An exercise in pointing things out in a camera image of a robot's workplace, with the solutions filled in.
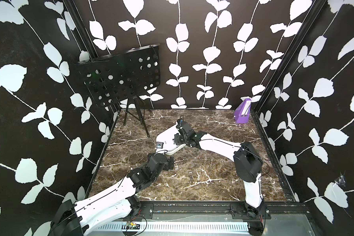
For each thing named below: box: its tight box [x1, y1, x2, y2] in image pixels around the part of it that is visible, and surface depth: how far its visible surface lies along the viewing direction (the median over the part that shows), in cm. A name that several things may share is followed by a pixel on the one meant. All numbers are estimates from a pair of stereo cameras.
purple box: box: [234, 98, 252, 124], surface depth 110 cm
